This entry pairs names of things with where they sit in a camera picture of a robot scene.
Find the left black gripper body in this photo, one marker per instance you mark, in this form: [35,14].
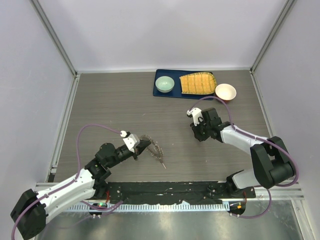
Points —
[122,155]

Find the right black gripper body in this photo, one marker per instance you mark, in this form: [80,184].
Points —
[201,130]

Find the metal disc with keyrings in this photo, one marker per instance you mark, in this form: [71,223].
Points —
[154,149]

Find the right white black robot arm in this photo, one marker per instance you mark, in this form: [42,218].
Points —
[271,164]

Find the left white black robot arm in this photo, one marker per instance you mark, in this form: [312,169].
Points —
[34,210]

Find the brown bowl white inside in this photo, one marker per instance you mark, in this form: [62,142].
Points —
[225,92]

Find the dark blue tray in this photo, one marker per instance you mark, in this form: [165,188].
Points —
[176,92]

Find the yellow woven bamboo basket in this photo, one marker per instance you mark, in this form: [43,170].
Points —
[199,83]

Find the pale green bowl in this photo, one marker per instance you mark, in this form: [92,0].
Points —
[164,84]

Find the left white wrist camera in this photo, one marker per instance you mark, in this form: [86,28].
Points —
[131,141]

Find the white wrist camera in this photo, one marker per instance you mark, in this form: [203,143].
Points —
[131,141]
[196,114]

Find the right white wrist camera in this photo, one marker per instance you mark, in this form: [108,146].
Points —
[196,114]

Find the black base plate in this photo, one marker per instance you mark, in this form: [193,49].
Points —
[172,192]

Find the slotted white cable duct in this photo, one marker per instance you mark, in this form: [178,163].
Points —
[131,208]

